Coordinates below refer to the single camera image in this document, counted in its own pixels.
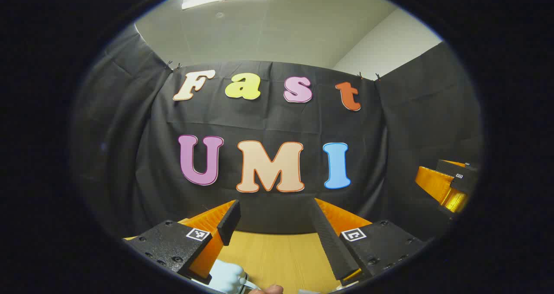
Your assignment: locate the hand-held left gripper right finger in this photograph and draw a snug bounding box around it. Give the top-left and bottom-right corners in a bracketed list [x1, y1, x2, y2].
[309, 197, 427, 286]

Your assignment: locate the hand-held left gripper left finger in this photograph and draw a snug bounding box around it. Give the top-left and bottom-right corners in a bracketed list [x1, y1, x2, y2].
[123, 200, 242, 286]

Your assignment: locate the light blue suitcase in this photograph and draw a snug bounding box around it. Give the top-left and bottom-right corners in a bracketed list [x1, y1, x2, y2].
[208, 259, 260, 294]

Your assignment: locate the black backdrop cloth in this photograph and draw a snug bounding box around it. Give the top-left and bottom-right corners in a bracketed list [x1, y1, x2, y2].
[71, 23, 483, 242]

